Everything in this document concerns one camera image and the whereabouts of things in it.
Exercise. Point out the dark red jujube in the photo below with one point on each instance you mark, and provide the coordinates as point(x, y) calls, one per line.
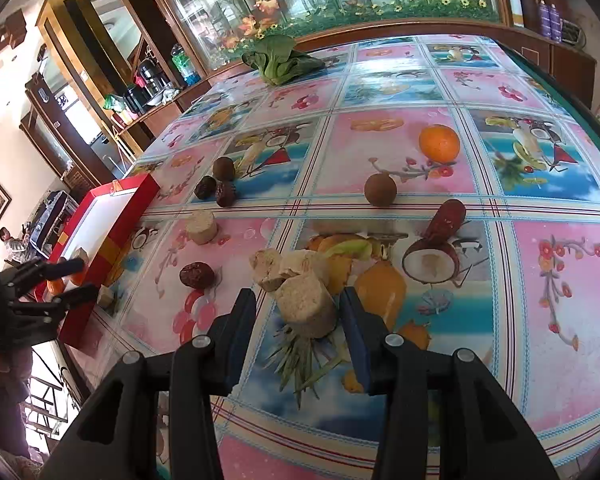
point(197, 275)

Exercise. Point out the dark jujube cluster left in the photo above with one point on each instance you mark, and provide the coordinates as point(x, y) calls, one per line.
point(205, 188)

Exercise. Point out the brown round longan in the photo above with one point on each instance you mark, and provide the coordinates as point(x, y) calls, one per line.
point(380, 190)

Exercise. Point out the black thermos jug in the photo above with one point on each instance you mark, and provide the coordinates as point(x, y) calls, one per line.
point(148, 71)

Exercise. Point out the green water bottle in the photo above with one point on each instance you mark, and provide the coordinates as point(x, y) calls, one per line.
point(184, 65)

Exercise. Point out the colourful fruit print tablecloth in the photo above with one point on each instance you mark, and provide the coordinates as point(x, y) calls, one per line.
point(518, 283)

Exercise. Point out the beige sugarcane chunk split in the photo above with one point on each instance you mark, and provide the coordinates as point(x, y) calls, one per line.
point(270, 268)

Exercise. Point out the orange mandarin fruit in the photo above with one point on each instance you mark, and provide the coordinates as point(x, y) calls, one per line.
point(439, 143)

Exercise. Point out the beige sugarcane chunk left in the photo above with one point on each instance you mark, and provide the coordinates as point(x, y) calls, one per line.
point(201, 227)

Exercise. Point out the beige sugarcane chunk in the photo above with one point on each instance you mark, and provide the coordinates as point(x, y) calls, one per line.
point(305, 305)
point(201, 227)

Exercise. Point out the dark jujube cluster right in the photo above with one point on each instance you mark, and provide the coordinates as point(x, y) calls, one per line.
point(225, 194)

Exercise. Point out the beige sugarcane chunk front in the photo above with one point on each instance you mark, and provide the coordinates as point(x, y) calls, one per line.
point(305, 305)

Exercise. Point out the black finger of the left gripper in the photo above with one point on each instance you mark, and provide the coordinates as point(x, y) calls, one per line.
point(59, 305)
point(22, 279)

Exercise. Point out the dark jujube cluster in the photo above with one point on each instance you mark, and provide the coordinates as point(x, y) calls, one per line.
point(205, 188)
point(225, 194)

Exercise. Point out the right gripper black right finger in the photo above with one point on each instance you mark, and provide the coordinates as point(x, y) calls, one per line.
point(365, 335)

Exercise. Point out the purple bottle pair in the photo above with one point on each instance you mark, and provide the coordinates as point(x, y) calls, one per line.
point(550, 21)

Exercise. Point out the long red jujube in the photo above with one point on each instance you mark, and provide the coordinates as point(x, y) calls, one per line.
point(446, 222)

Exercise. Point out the green leafy vegetable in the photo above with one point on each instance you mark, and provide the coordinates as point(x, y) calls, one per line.
point(278, 62)

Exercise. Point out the brown longan in cluster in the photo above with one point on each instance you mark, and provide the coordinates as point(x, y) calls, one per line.
point(224, 169)

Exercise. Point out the seated person in background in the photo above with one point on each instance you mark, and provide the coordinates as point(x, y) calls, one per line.
point(16, 248)

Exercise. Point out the red white tray box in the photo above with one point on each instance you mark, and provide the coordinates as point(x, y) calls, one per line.
point(101, 226)

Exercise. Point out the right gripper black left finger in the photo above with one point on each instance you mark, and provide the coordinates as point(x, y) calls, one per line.
point(230, 336)

